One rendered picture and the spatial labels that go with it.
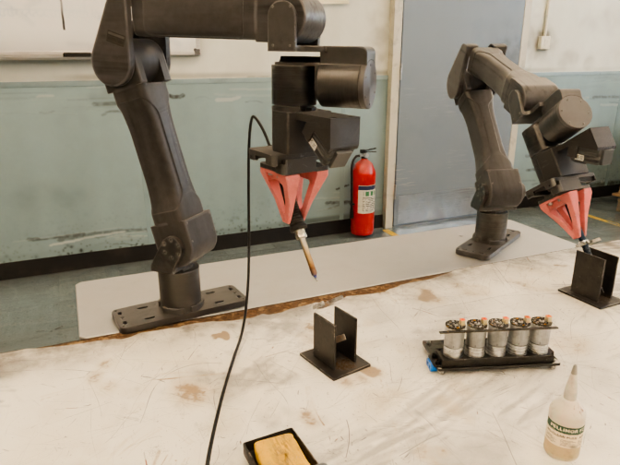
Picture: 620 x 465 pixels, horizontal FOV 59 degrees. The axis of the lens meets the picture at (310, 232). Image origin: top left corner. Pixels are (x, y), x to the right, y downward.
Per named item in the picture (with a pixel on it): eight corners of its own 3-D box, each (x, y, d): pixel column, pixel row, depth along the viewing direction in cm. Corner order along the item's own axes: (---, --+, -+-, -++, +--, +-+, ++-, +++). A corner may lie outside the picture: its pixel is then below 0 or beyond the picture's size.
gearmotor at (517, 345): (502, 351, 72) (506, 316, 71) (520, 351, 73) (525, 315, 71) (510, 362, 70) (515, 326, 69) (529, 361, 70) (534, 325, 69)
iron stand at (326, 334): (346, 372, 76) (322, 305, 78) (382, 363, 69) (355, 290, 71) (310, 387, 73) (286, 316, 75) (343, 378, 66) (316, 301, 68)
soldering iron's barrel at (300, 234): (316, 275, 74) (301, 231, 75) (322, 272, 73) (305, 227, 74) (307, 278, 73) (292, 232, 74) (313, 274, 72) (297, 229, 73)
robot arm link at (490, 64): (570, 88, 95) (494, 37, 119) (521, 89, 93) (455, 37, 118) (549, 152, 102) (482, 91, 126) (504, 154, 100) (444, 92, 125)
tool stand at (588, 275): (590, 311, 95) (567, 250, 98) (641, 298, 87) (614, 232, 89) (567, 317, 93) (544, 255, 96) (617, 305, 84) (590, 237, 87)
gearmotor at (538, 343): (523, 351, 73) (528, 315, 71) (541, 351, 73) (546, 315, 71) (531, 361, 70) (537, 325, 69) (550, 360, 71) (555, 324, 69)
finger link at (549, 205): (614, 228, 91) (593, 175, 93) (584, 233, 88) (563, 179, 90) (581, 240, 97) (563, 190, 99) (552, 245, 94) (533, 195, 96)
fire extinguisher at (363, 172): (346, 231, 363) (348, 148, 347) (367, 227, 369) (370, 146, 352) (357, 237, 350) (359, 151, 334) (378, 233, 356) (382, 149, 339)
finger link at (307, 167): (328, 223, 74) (330, 154, 71) (283, 232, 70) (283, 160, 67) (300, 211, 79) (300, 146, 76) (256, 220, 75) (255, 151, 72)
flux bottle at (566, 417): (545, 459, 55) (559, 372, 52) (541, 436, 58) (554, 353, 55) (582, 464, 54) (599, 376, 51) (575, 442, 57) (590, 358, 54)
